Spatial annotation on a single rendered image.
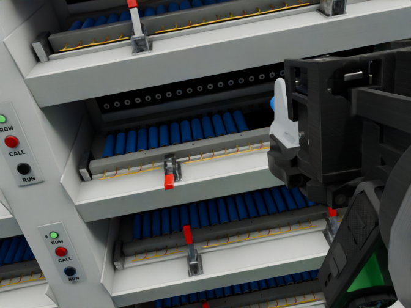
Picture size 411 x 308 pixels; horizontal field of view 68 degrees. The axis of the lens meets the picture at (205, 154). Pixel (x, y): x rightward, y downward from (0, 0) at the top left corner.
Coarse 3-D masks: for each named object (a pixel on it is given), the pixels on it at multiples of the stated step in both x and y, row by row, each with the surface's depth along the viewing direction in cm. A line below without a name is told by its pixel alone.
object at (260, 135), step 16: (176, 144) 52; (192, 144) 52; (208, 144) 51; (224, 144) 51; (240, 144) 52; (96, 160) 52; (112, 160) 51; (128, 160) 51; (144, 160) 51; (160, 160) 52
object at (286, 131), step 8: (280, 80) 24; (280, 88) 24; (280, 96) 24; (280, 104) 24; (280, 112) 25; (280, 120) 25; (288, 120) 23; (272, 128) 27; (280, 128) 25; (288, 128) 24; (296, 128) 22; (280, 136) 24; (288, 136) 24; (296, 136) 22; (288, 144) 22; (296, 144) 22
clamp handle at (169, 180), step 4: (168, 164) 48; (168, 168) 48; (172, 168) 48; (168, 172) 46; (172, 172) 46; (168, 176) 44; (172, 176) 44; (168, 180) 43; (172, 180) 43; (164, 184) 42; (168, 184) 42; (172, 184) 42; (168, 188) 42; (172, 188) 42
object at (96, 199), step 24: (216, 96) 61; (96, 144) 60; (72, 168) 49; (192, 168) 51; (216, 168) 50; (240, 168) 49; (264, 168) 48; (72, 192) 48; (96, 192) 49; (120, 192) 49; (144, 192) 48; (168, 192) 49; (192, 192) 50; (216, 192) 50; (96, 216) 50
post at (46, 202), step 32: (0, 0) 39; (32, 0) 47; (0, 32) 38; (0, 64) 40; (0, 96) 41; (32, 96) 42; (32, 128) 43; (64, 128) 50; (0, 160) 44; (64, 160) 48; (32, 192) 47; (64, 192) 47; (32, 224) 49; (64, 224) 49; (96, 224) 56; (96, 256) 53; (64, 288) 54; (96, 288) 55
